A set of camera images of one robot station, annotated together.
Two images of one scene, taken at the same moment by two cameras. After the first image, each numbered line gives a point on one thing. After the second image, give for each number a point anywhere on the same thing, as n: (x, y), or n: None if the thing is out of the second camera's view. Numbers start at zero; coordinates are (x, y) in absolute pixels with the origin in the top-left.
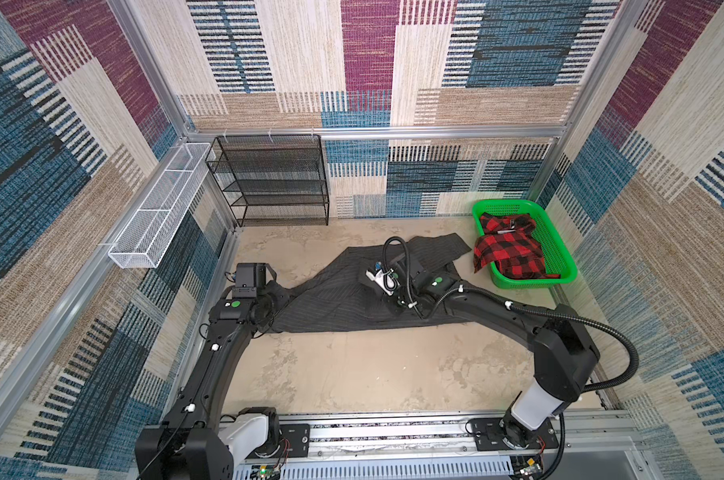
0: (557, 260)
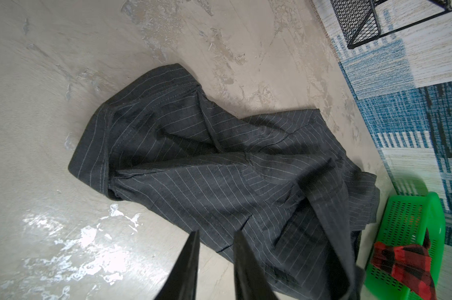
0: (404, 222)
